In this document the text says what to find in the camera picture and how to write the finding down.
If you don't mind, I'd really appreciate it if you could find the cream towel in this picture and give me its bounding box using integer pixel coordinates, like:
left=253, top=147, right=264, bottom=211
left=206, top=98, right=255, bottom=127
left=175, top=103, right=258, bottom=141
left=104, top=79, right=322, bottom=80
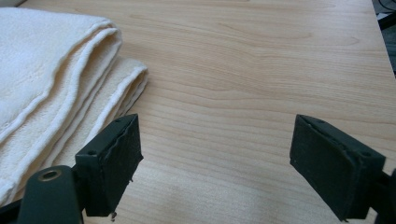
left=0, top=7, right=149, bottom=207

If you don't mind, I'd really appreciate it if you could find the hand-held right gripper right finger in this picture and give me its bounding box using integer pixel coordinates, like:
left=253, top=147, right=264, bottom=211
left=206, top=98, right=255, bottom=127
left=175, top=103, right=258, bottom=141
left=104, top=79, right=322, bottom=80
left=289, top=114, right=387, bottom=222

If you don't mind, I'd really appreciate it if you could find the dark equipment beside table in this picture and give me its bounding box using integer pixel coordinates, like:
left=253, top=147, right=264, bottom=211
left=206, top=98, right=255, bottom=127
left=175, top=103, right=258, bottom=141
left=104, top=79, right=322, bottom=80
left=372, top=0, right=396, bottom=78

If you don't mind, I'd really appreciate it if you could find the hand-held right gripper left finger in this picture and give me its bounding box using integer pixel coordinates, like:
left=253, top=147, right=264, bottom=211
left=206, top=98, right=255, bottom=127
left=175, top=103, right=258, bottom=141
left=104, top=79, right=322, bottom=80
left=75, top=113, right=145, bottom=217

